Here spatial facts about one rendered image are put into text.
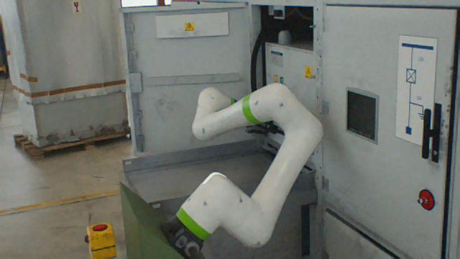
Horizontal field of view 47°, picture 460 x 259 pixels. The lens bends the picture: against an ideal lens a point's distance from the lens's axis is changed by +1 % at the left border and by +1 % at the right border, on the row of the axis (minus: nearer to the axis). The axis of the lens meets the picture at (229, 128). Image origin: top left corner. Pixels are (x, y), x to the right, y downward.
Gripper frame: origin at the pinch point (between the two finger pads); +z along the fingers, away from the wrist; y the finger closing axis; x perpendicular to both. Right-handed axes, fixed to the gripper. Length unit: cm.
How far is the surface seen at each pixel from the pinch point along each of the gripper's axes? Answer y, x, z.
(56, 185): 134, -269, -26
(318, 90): -21.3, 31.0, -9.1
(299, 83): -22.2, 8.4, -4.6
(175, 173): 37, -18, -28
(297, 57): -31.6, 6.7, -10.0
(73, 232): 131, -164, -22
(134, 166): 43, -29, -44
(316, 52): -33.8, 30.0, -16.3
